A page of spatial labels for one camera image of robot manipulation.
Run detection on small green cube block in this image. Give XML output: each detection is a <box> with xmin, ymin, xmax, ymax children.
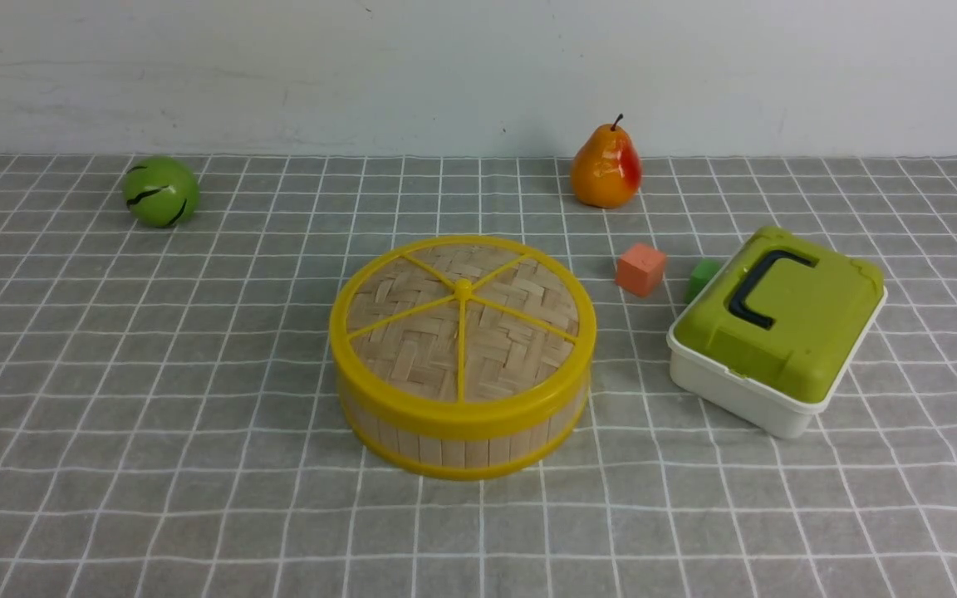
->
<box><xmin>685</xmin><ymin>258</ymin><xmax>722</xmax><ymax>304</ymax></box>

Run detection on green ball black stripes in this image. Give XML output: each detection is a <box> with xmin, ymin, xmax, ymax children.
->
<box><xmin>122</xmin><ymin>155</ymin><xmax>200</xmax><ymax>228</ymax></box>

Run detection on grey checkered tablecloth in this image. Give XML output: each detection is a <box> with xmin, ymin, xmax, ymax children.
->
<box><xmin>0</xmin><ymin>154</ymin><xmax>957</xmax><ymax>597</ymax></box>

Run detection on bamboo steamer base yellow rims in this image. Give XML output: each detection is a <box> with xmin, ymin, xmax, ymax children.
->
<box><xmin>338</xmin><ymin>379</ymin><xmax>590</xmax><ymax>481</ymax></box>

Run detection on yellow woven bamboo steamer lid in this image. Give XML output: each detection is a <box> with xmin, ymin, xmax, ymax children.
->
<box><xmin>329</xmin><ymin>235</ymin><xmax>597</xmax><ymax>440</ymax></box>

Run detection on orange pink cube block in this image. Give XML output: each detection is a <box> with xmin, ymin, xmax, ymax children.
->
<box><xmin>615</xmin><ymin>243</ymin><xmax>668</xmax><ymax>297</ymax></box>

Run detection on orange red toy pear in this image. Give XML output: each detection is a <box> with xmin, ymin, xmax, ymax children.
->
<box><xmin>570</xmin><ymin>114</ymin><xmax>643</xmax><ymax>209</ymax></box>

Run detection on white box green lid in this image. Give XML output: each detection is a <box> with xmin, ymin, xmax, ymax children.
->
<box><xmin>667</xmin><ymin>226</ymin><xmax>887</xmax><ymax>439</ymax></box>

